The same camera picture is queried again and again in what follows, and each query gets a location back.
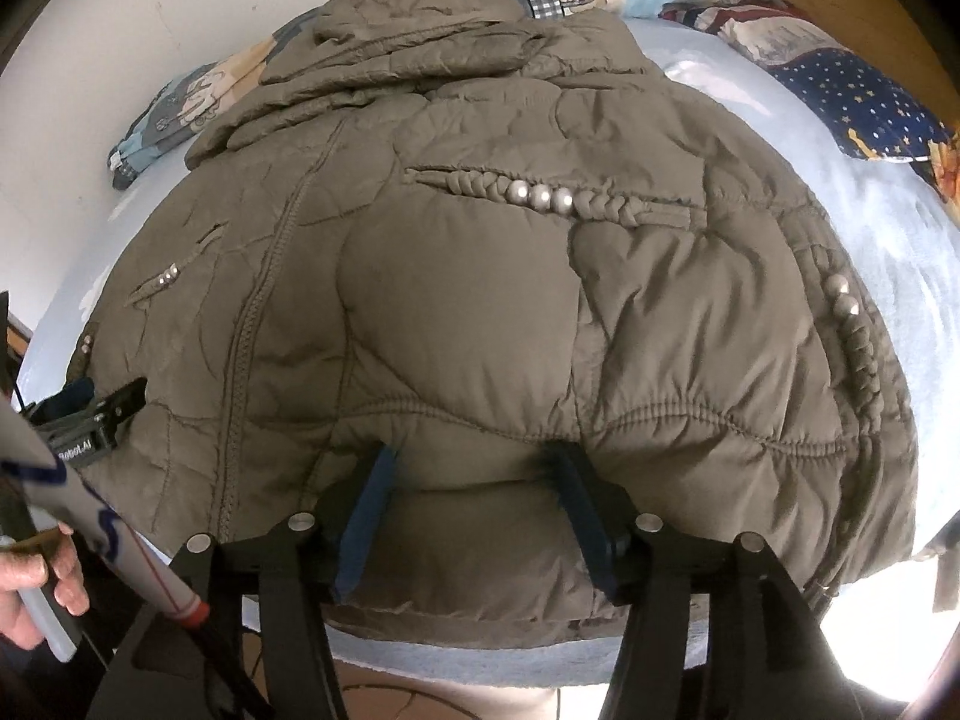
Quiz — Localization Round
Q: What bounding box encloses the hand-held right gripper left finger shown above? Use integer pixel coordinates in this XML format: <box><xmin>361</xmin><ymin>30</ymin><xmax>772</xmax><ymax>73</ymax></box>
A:
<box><xmin>97</xmin><ymin>444</ymin><xmax>398</xmax><ymax>720</ymax></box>

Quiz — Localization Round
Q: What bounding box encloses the person's left hand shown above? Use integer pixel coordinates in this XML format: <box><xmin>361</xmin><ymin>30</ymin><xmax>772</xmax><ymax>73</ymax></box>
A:
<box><xmin>0</xmin><ymin>525</ymin><xmax>91</xmax><ymax>650</ymax></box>

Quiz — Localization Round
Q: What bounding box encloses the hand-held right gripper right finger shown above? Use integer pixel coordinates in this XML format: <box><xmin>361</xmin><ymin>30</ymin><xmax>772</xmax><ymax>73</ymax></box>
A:
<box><xmin>551</xmin><ymin>441</ymin><xmax>860</xmax><ymax>720</ymax></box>

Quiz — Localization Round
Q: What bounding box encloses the patchwork printed blanket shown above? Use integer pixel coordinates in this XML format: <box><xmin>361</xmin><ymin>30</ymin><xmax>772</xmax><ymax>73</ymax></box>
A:
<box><xmin>111</xmin><ymin>0</ymin><xmax>788</xmax><ymax>192</ymax></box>

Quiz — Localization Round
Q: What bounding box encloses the light blue bed sheet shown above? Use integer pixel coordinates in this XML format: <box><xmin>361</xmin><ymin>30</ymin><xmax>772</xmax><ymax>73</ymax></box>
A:
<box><xmin>15</xmin><ymin>11</ymin><xmax>960</xmax><ymax>691</ymax></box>

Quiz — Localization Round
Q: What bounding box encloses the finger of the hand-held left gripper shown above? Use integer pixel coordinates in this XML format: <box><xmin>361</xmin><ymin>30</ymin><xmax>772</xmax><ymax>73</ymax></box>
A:
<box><xmin>45</xmin><ymin>377</ymin><xmax>149</xmax><ymax>428</ymax></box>

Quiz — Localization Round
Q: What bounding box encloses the navy star printed pillow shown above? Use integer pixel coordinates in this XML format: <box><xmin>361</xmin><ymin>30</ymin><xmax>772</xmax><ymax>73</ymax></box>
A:
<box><xmin>660</xmin><ymin>0</ymin><xmax>960</xmax><ymax>203</ymax></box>

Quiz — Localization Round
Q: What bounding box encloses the olive quilted jacket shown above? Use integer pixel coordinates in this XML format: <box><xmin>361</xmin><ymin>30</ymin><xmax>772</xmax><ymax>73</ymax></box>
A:
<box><xmin>64</xmin><ymin>0</ymin><xmax>920</xmax><ymax>650</ymax></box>

